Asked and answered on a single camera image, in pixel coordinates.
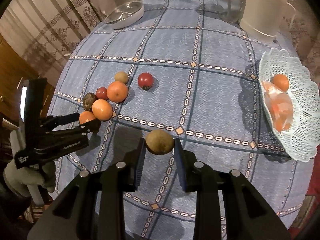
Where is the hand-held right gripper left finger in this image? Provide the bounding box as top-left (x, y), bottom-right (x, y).
top-left (30, 138), bottom-right (147, 240)

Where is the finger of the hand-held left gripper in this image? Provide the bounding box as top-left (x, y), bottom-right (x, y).
top-left (40, 112), bottom-right (80, 132)
top-left (49, 119), bottom-right (101, 140)

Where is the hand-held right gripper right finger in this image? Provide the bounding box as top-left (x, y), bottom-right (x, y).
top-left (174, 137), bottom-right (292, 240)

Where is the orange tangerine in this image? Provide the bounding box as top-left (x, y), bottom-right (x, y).
top-left (272, 74), bottom-right (290, 92)
top-left (79, 111), bottom-right (97, 125)
top-left (107, 81), bottom-right (129, 103)
top-left (92, 99), bottom-right (113, 121)

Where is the dark mottled passion fruit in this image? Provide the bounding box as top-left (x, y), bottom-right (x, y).
top-left (83, 92), bottom-right (97, 112)

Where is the brown kiwi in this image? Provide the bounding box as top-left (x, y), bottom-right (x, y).
top-left (145, 129), bottom-right (174, 155)

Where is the small dark red tomato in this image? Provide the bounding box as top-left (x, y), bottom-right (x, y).
top-left (96, 87), bottom-right (108, 100)

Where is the small yellow-green fruit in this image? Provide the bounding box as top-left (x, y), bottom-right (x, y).
top-left (115, 71), bottom-right (129, 84)

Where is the large red tomato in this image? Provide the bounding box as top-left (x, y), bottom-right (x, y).
top-left (137, 72), bottom-right (154, 90)

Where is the white lace plastic basket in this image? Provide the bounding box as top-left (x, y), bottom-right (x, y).
top-left (259, 48), bottom-right (320, 162)

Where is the person's left hand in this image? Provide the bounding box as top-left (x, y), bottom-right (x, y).
top-left (3, 159), bottom-right (57, 198)

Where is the wooden cabinet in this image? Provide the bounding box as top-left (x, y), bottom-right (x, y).
top-left (0, 35), bottom-right (54, 120)

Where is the beige patterned curtain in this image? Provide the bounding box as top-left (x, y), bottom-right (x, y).
top-left (0, 0), bottom-right (320, 80)

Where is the clear bag of orange pieces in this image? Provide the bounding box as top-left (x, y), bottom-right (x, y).
top-left (262, 81), bottom-right (293, 132)

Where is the glass jar with lid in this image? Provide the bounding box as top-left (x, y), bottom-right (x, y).
top-left (89, 0), bottom-right (145, 30)

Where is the white jug with handle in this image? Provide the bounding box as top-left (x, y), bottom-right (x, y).
top-left (239, 0), bottom-right (297, 44)

